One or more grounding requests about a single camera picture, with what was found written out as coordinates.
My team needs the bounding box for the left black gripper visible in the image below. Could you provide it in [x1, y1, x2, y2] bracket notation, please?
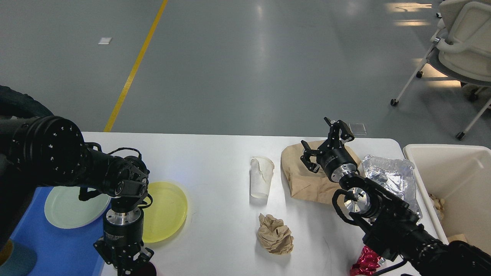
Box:
[94, 209, 154, 276]

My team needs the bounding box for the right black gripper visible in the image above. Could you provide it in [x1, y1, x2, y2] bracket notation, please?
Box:
[300, 117, 358, 183]

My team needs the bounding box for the yellow plastic plate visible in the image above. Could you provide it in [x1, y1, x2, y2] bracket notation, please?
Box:
[143, 182, 188, 243]

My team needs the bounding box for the pink mug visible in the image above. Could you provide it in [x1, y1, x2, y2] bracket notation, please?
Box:
[131, 262, 157, 276]

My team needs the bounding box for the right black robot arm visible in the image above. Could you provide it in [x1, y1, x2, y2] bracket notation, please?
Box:
[300, 117, 491, 276]

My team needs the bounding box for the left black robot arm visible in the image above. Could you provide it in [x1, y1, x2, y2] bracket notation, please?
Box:
[0, 116, 156, 276]

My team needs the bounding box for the brown paper bag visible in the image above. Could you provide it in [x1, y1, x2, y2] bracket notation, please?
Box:
[281, 143, 340, 205]

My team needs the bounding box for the clear floor plate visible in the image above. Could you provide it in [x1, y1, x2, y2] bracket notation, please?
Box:
[348, 123, 367, 136]

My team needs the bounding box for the white paper cup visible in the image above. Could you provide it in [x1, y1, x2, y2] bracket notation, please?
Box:
[250, 156, 275, 199]

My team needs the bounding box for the blue plastic tray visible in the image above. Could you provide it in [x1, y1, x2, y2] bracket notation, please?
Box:
[10, 187, 103, 276]

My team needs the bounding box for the pale green plate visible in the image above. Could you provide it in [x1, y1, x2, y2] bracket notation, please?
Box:
[44, 186, 111, 229]

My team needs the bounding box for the crumpled aluminium foil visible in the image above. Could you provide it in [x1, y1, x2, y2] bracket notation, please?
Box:
[361, 155, 423, 219]

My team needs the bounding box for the crumpled brown paper ball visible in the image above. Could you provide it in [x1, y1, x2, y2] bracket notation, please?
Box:
[257, 214, 294, 255]

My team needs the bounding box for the teal cup yellow inside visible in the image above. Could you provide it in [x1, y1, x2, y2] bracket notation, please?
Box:
[0, 239, 37, 276]

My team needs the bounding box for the red shiny wrapper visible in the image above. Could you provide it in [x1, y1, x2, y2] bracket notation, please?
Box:
[349, 246, 386, 276]

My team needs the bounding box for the beige waste bin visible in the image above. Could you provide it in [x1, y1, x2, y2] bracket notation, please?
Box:
[403, 144, 491, 253]

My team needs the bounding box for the white office chair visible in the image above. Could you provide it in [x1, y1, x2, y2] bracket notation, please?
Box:
[390, 0, 491, 141]

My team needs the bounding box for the dark clothed person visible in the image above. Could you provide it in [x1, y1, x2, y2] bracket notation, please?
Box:
[0, 85, 54, 119]

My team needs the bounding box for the white floor marker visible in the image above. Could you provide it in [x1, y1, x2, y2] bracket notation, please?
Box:
[98, 37, 112, 45]

